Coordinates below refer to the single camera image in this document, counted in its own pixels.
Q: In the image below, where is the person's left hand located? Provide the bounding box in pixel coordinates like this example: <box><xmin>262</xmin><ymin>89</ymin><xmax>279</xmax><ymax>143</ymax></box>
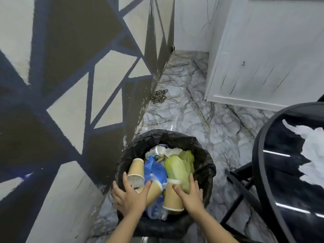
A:
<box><xmin>111</xmin><ymin>172</ymin><xmax>152</xmax><ymax>218</ymax></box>

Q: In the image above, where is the person's right hand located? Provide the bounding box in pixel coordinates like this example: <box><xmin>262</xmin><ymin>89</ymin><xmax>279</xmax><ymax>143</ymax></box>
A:
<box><xmin>172</xmin><ymin>173</ymin><xmax>205</xmax><ymax>218</ymax></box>

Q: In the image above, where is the tan paper cup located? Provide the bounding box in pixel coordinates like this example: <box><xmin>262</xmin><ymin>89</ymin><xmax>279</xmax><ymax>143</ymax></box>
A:
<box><xmin>135</xmin><ymin>179</ymin><xmax>164</xmax><ymax>208</ymax></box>
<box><xmin>127</xmin><ymin>158</ymin><xmax>145</xmax><ymax>189</ymax></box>
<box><xmin>162</xmin><ymin>178</ymin><xmax>185</xmax><ymax>212</ymax></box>

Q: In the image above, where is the person's right forearm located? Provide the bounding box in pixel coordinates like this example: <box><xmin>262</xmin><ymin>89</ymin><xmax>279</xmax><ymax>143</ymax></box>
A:
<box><xmin>193</xmin><ymin>212</ymin><xmax>240</xmax><ymax>243</ymax></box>

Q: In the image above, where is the person's left forearm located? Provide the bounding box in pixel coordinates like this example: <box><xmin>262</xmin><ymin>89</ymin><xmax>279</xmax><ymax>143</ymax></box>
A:
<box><xmin>105</xmin><ymin>212</ymin><xmax>139</xmax><ymax>243</ymax></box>

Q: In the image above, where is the blue plastic bag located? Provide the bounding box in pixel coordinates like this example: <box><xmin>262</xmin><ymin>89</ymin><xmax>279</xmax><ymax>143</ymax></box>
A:
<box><xmin>144</xmin><ymin>156</ymin><xmax>168</xmax><ymax>191</ymax></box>

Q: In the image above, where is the green plastic bag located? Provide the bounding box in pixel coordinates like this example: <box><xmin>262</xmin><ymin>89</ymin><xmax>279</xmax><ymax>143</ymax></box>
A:
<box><xmin>164</xmin><ymin>150</ymin><xmax>195</xmax><ymax>194</ymax></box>

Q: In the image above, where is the clear plastic bag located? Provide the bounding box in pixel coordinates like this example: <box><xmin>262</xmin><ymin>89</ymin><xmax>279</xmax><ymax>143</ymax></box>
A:
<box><xmin>146</xmin><ymin>202</ymin><xmax>168</xmax><ymax>221</ymax></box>

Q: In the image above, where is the trash bin with black bag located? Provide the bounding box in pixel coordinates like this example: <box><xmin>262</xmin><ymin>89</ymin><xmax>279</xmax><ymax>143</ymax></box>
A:
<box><xmin>113</xmin><ymin>129</ymin><xmax>217</xmax><ymax>239</ymax></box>

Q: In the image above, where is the white drink can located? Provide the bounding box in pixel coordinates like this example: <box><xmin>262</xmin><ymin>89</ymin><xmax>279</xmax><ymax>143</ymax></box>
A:
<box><xmin>151</xmin><ymin>145</ymin><xmax>167</xmax><ymax>157</ymax></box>

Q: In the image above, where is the crumpled white tissue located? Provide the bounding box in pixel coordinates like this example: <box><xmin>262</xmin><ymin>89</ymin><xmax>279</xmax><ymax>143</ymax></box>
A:
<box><xmin>164</xmin><ymin>147</ymin><xmax>183</xmax><ymax>159</ymax></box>

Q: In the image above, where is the black glass table top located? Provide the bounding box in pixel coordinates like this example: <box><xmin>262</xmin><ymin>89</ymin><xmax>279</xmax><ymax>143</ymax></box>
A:
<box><xmin>252</xmin><ymin>102</ymin><xmax>324</xmax><ymax>243</ymax></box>

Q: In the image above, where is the white cabinet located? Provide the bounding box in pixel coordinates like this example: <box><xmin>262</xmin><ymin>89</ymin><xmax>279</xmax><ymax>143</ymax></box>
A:
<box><xmin>204</xmin><ymin>0</ymin><xmax>324</xmax><ymax>112</ymax></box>

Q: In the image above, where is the black metal table frame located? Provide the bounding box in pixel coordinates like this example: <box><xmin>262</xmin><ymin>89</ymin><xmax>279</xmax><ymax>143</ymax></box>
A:
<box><xmin>219</xmin><ymin>161</ymin><xmax>264</xmax><ymax>243</ymax></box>

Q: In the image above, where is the metal chain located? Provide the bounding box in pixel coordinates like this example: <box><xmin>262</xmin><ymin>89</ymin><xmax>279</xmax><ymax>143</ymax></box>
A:
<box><xmin>151</xmin><ymin>89</ymin><xmax>169</xmax><ymax>104</ymax></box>

